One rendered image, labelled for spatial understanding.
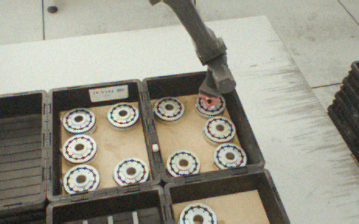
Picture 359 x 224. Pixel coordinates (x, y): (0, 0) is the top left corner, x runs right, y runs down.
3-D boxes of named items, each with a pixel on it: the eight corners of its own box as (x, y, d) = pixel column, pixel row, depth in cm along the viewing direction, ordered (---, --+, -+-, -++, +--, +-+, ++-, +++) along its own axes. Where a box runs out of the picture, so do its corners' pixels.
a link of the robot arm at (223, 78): (219, 33, 110) (193, 47, 112) (233, 60, 103) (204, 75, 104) (232, 58, 119) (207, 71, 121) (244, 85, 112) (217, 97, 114)
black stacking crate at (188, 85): (142, 101, 136) (141, 79, 128) (222, 91, 141) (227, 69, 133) (162, 202, 112) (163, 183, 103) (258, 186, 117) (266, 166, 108)
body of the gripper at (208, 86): (228, 79, 127) (231, 63, 121) (216, 99, 121) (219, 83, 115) (210, 72, 128) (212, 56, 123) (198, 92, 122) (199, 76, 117)
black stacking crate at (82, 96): (55, 112, 132) (48, 90, 123) (141, 101, 136) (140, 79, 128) (56, 221, 107) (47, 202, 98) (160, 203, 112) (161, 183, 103)
